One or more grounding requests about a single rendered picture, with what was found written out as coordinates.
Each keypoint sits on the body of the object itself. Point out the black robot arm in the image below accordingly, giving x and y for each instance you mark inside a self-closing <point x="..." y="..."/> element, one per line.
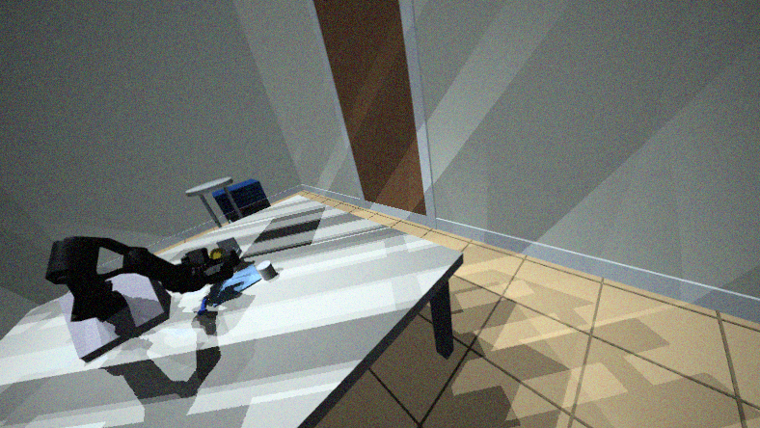
<point x="73" y="262"/>

